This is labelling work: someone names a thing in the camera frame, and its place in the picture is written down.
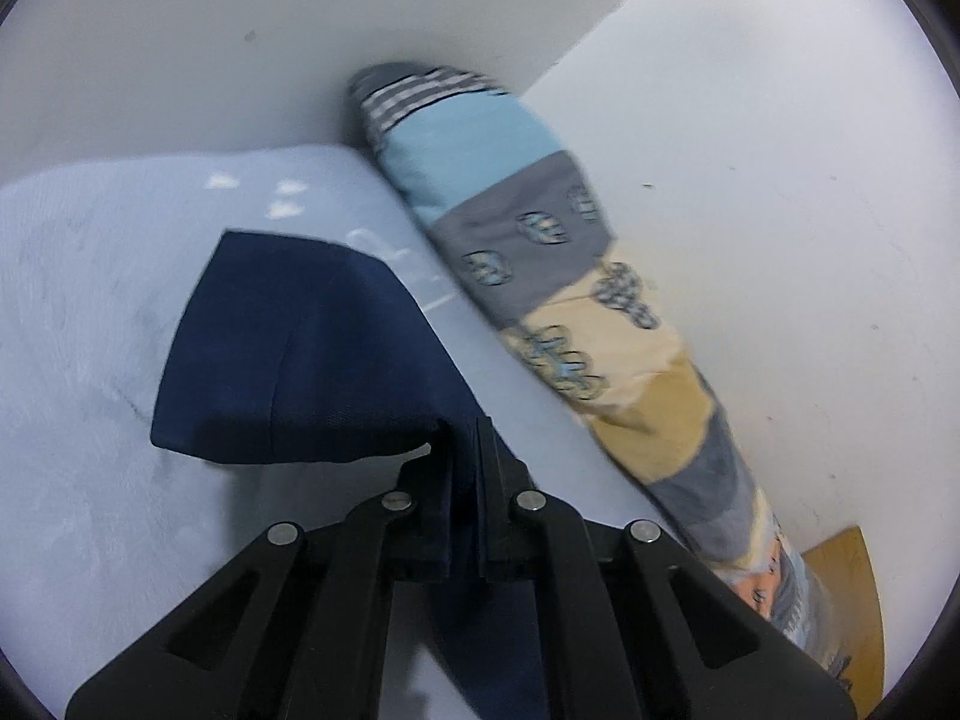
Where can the navy blue skirt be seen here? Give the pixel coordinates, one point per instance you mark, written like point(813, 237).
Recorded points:
point(315, 352)

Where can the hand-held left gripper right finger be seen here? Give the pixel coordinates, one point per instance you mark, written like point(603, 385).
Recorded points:
point(499, 514)

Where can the wooden headboard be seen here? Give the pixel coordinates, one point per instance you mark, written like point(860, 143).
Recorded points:
point(847, 585)

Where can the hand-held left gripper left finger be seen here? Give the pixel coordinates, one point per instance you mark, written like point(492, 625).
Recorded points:
point(421, 529)

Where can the light blue bed sheet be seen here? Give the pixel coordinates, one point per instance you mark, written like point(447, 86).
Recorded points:
point(75, 315)

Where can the patchwork quilt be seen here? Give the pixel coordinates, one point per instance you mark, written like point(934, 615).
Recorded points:
point(525, 240)

